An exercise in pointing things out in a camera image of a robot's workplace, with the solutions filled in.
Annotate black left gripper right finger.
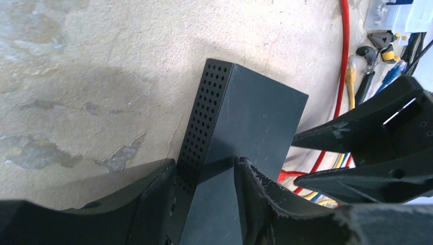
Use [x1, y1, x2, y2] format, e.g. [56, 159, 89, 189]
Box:
[234, 157, 432, 244]

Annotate red ethernet cable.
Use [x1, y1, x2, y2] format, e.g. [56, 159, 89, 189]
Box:
[277, 169, 308, 183]
[292, 0, 351, 195]

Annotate clear plastic parts box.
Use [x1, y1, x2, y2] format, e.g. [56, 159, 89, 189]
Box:
[364, 0, 432, 33]

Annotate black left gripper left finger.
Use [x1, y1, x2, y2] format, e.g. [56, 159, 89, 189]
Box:
[1, 159, 176, 244]

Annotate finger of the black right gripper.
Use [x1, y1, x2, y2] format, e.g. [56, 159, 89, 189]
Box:
[292, 76, 432, 165]
[294, 157, 432, 204]

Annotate black network switch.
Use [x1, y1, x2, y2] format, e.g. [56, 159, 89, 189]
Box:
[166, 59, 308, 244]

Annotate black yellow pliers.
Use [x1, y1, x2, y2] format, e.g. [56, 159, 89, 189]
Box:
[354, 31, 401, 106]

